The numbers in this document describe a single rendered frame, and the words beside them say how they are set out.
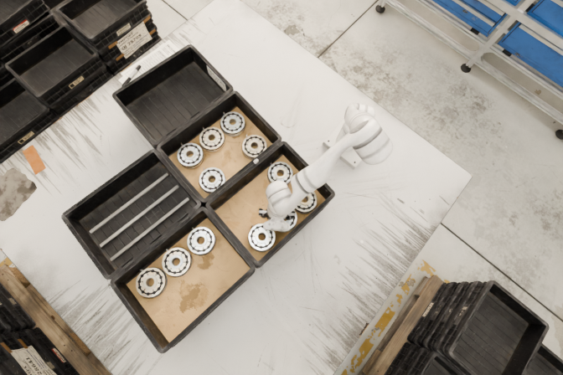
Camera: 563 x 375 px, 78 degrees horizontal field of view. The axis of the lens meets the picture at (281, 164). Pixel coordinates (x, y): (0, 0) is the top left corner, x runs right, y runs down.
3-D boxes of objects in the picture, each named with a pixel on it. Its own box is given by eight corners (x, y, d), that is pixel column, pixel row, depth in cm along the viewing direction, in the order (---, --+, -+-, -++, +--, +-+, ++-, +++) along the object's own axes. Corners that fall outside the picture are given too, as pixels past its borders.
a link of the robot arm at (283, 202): (274, 220, 102) (311, 197, 96) (260, 193, 104) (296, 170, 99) (285, 218, 108) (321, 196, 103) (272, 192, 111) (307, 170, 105)
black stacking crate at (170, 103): (195, 59, 161) (190, 43, 150) (236, 103, 155) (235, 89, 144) (121, 109, 150) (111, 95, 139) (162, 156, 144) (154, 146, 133)
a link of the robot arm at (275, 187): (262, 197, 117) (273, 220, 115) (262, 184, 103) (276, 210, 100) (281, 188, 118) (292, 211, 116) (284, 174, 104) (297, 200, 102)
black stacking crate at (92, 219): (162, 158, 144) (154, 147, 133) (207, 211, 138) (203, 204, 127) (76, 221, 133) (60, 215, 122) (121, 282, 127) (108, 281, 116)
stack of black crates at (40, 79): (90, 59, 234) (64, 23, 202) (121, 86, 228) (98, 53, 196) (39, 97, 222) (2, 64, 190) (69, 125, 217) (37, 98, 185)
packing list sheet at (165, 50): (166, 38, 177) (166, 37, 177) (198, 64, 173) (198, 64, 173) (115, 77, 167) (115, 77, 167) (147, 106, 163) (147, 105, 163)
